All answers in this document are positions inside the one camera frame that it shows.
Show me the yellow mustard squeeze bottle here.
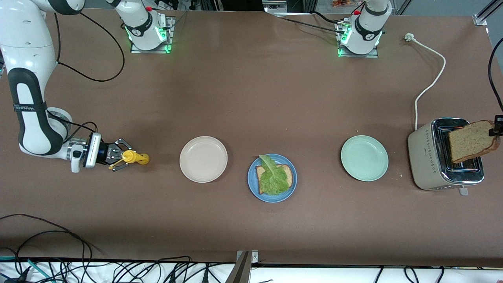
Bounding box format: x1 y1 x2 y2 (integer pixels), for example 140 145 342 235
111 151 151 170

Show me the brown bread slice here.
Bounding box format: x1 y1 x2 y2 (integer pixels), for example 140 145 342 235
256 164 294 194
448 120 501 164

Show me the green lettuce leaf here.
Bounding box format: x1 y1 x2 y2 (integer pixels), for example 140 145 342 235
257 155 290 196

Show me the beige round plate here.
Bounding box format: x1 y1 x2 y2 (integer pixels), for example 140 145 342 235
180 136 228 183

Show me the mint green round plate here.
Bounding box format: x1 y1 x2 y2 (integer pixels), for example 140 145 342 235
341 135 389 182

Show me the blue round plate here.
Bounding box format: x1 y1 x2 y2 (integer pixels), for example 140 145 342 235
248 154 298 203

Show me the beige and chrome toaster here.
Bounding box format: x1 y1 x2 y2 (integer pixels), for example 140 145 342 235
408 118 485 196

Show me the brown table cover sheet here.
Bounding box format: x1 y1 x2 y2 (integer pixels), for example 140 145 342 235
0 7 503 268

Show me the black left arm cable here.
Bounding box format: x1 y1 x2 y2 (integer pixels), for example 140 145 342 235
488 37 503 113

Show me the white toaster power cable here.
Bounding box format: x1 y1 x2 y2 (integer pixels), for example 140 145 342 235
405 33 447 131

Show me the black floor cable loop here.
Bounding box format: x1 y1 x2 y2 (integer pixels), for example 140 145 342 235
15 230 93 276
0 214 93 276

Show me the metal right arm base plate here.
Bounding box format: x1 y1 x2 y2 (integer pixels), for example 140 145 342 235
130 17 176 54

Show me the teal cable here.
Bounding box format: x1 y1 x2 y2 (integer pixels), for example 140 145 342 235
27 259 53 282

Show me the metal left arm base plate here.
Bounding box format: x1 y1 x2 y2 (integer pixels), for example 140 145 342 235
335 22 379 58

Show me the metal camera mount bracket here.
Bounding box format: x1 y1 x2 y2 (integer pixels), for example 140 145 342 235
226 250 259 283

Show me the black base supply cable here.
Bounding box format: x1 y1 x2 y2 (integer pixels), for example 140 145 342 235
280 11 346 34

